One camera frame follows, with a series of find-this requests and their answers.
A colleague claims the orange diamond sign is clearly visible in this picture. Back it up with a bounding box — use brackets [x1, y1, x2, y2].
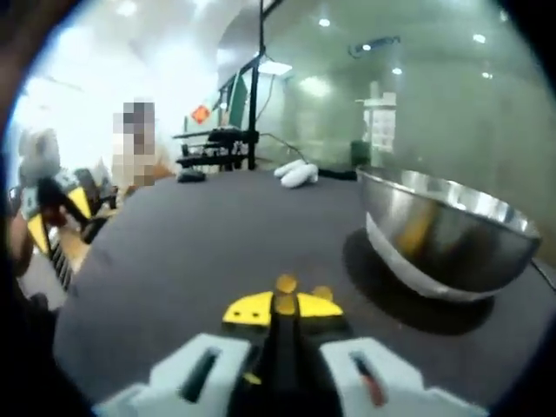
[189, 103, 213, 125]

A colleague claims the white shelf unit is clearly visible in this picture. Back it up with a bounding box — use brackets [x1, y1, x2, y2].
[355, 82, 398, 154]

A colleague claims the green bin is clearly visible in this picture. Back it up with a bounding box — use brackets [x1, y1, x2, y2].
[350, 139, 372, 169]

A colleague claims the black metal stand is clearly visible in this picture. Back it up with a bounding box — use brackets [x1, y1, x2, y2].
[172, 0, 267, 173]

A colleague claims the orange QQ candy piece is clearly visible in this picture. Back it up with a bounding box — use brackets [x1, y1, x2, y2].
[274, 274, 300, 314]

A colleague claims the black table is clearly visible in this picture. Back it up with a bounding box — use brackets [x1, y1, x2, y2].
[51, 167, 556, 417]

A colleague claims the person's left hand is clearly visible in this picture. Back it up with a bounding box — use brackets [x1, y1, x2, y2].
[7, 215, 35, 277]

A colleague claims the stainless steel bowl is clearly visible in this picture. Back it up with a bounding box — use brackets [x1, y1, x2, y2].
[355, 167, 543, 303]

